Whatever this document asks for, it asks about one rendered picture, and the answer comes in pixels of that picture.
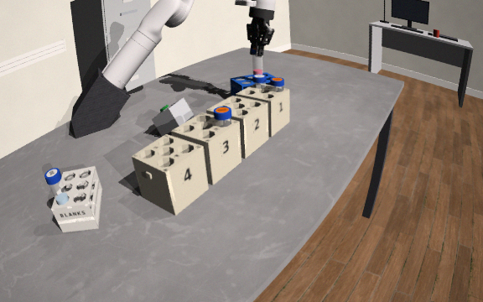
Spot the blue tube rack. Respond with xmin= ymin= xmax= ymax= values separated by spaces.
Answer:
xmin=230 ymin=72 xmax=275 ymax=96

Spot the conical centrifuge tube with pink liquid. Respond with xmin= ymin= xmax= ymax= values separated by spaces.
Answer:
xmin=251 ymin=48 xmax=262 ymax=75

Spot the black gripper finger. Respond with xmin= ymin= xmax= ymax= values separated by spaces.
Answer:
xmin=247 ymin=23 xmax=257 ymax=48
xmin=255 ymin=23 xmax=275 ymax=58

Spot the white tube rack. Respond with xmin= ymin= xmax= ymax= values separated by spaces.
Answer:
xmin=51 ymin=166 xmax=102 ymax=232

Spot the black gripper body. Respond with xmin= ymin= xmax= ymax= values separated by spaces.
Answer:
xmin=249 ymin=8 xmax=275 ymax=35

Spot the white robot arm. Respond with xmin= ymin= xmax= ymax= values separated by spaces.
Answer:
xmin=102 ymin=0 xmax=276 ymax=89

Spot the clear conical tube with tan liquid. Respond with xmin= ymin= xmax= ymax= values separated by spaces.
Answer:
xmin=270 ymin=77 xmax=284 ymax=92

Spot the beige block with holes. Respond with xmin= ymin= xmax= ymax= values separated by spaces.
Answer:
xmin=132 ymin=134 xmax=209 ymax=216
xmin=236 ymin=85 xmax=289 ymax=137
xmin=171 ymin=112 xmax=242 ymax=185
xmin=206 ymin=96 xmax=268 ymax=159

